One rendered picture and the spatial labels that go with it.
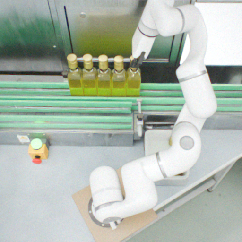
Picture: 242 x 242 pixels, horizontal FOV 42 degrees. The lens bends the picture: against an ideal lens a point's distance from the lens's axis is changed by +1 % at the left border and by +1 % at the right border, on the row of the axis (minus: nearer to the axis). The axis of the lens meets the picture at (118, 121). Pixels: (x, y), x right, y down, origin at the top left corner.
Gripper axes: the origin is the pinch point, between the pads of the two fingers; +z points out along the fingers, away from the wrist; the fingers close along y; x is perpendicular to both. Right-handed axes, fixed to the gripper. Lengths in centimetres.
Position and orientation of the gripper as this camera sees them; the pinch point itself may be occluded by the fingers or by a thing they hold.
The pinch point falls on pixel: (135, 59)
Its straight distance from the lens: 117.2
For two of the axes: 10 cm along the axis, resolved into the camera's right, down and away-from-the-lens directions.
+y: -0.1, 8.5, -5.2
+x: 9.7, 1.4, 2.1
